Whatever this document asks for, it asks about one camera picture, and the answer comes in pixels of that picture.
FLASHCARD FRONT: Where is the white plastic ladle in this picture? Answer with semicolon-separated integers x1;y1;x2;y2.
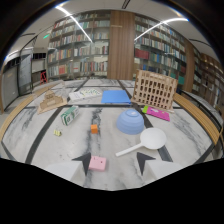
115;127;168;158

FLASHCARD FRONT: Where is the pink rectangular block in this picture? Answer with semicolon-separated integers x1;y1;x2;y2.
88;155;108;172

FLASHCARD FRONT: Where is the green and white box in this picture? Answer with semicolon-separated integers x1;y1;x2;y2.
60;105;81;127

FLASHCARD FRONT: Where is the blue upturned bowl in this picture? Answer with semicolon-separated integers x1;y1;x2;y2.
115;108;146;136

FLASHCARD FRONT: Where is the magenta notebook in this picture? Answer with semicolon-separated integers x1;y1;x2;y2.
145;106;171;122

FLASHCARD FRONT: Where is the wooden bench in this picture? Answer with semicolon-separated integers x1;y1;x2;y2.
173;91;224;146
0;79;64;141

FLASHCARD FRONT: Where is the wooden building model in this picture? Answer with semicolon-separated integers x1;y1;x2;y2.
36;89;69;116

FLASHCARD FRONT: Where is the large wooden lattice model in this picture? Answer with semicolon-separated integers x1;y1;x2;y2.
130;69;179;112

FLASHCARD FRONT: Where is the blue folder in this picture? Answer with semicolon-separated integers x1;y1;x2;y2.
100;89;132;105

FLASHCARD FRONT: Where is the red and black sign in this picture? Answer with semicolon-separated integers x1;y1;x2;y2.
39;69;48;86

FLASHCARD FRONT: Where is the right bookshelf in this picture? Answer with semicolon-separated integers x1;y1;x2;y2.
132;13;188;91

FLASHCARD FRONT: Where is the bookshelf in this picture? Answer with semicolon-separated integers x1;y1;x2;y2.
45;10;112;82
132;13;188;91

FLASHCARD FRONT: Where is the left bookshelf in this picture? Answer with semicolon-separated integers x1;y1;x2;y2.
45;10;112;82

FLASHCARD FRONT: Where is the wooden wall panel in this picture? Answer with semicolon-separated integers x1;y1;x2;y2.
106;9;136;81

